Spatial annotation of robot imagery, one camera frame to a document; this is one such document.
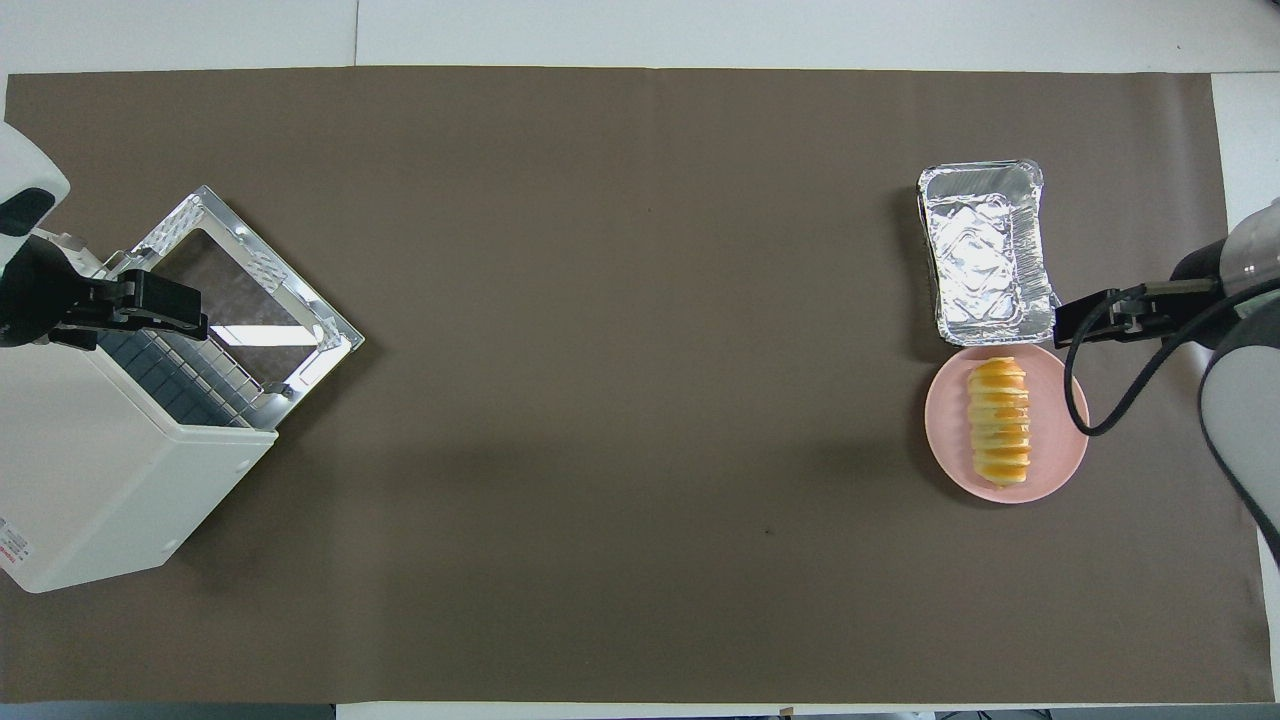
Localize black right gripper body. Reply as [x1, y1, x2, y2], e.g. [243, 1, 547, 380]
[1125, 238, 1231, 341]

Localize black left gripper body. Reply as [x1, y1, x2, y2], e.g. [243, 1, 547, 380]
[0, 235, 113, 348]

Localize aluminium foil tray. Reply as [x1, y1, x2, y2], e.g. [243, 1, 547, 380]
[917, 158, 1061, 348]

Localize golden spiral bread roll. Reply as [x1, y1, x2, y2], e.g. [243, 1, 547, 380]
[967, 357, 1032, 489]

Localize glass oven door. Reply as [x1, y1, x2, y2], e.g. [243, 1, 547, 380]
[130, 185, 365, 401]

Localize metal oven rack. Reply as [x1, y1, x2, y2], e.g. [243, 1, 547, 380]
[95, 325, 273, 428]

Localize cream toaster oven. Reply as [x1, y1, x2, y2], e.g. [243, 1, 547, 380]
[0, 230, 279, 594]

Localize pink round plate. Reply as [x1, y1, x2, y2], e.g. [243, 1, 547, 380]
[924, 345, 1090, 504]

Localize brown table mat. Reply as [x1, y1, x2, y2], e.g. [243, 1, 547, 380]
[0, 66, 1276, 704]

